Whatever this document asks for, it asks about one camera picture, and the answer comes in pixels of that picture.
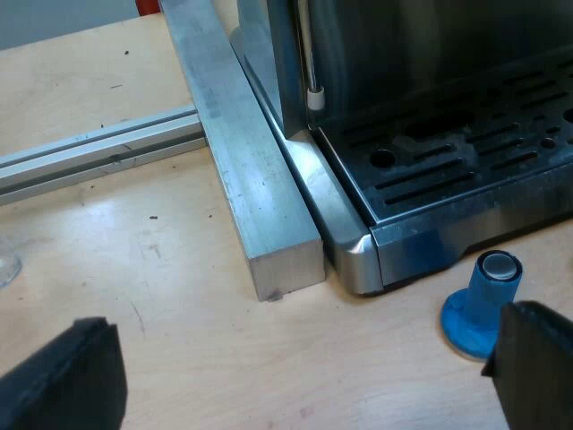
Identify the steel espresso machine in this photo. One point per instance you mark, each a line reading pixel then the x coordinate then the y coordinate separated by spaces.
pixel 416 134

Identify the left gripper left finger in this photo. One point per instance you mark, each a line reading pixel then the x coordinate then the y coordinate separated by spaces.
pixel 67 380

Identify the aluminium rail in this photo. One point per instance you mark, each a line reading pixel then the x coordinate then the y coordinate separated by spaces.
pixel 89 143

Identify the metal block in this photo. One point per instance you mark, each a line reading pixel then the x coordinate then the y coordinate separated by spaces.
pixel 250 170

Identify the clear measuring glass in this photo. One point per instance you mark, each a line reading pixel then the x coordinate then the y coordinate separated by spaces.
pixel 6 264

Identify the blue tamper with steel top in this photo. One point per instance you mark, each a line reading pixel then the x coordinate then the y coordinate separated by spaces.
pixel 476 309

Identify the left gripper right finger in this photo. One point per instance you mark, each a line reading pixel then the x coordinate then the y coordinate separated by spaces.
pixel 537 358

